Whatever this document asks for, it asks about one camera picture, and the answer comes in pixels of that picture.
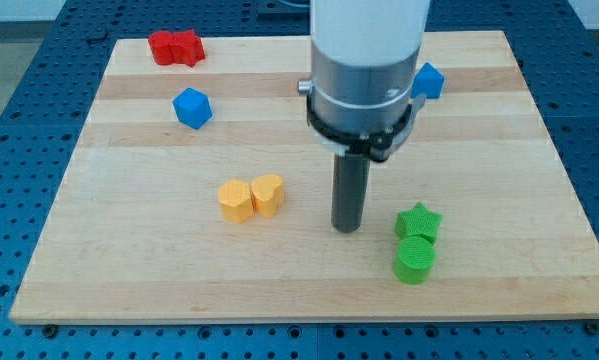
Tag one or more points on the wooden board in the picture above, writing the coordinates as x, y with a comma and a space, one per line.
136, 235

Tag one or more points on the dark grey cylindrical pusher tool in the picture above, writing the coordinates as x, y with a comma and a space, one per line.
350, 176

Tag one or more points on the green cylinder block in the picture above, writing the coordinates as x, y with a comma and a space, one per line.
414, 259

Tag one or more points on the red star block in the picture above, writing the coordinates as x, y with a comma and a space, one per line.
187, 48

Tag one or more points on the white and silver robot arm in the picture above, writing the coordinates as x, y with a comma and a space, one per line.
363, 62

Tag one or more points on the green star block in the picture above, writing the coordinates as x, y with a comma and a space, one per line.
418, 221

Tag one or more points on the blue perforated table plate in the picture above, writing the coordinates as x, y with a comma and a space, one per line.
41, 123

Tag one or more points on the blue block behind arm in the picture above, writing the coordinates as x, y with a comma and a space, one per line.
429, 81

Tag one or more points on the yellow hexagon block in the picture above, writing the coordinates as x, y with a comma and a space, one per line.
235, 199

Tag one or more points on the yellow heart block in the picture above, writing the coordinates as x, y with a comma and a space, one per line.
268, 193

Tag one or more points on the red cylinder block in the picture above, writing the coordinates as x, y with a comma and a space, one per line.
159, 43

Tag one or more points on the blue cube block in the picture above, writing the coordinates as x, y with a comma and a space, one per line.
192, 108

